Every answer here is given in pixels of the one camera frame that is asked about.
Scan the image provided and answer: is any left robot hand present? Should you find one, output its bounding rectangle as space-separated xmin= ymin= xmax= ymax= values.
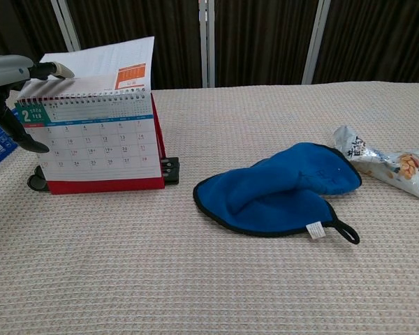
xmin=0 ymin=54 xmax=75 ymax=154

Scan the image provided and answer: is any red desk calendar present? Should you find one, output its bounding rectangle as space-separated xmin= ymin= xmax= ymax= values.
xmin=14 ymin=36 xmax=167 ymax=195

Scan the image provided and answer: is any black plastic holder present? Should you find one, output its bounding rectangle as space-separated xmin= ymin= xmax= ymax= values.
xmin=26 ymin=156 xmax=180 ymax=192

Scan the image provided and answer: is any beige woven tablecloth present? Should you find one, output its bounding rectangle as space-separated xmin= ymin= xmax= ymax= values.
xmin=0 ymin=80 xmax=419 ymax=335

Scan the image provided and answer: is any blue round cloth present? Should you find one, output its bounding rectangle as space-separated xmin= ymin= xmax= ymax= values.
xmin=193 ymin=142 xmax=363 ymax=245

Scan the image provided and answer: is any silver snack bag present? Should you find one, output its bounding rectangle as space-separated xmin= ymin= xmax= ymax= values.
xmin=333 ymin=125 xmax=419 ymax=202

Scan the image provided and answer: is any white partition frame post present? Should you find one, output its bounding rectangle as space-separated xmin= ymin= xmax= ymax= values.
xmin=50 ymin=0 xmax=81 ymax=52
xmin=302 ymin=0 xmax=332 ymax=85
xmin=198 ymin=0 xmax=216 ymax=88

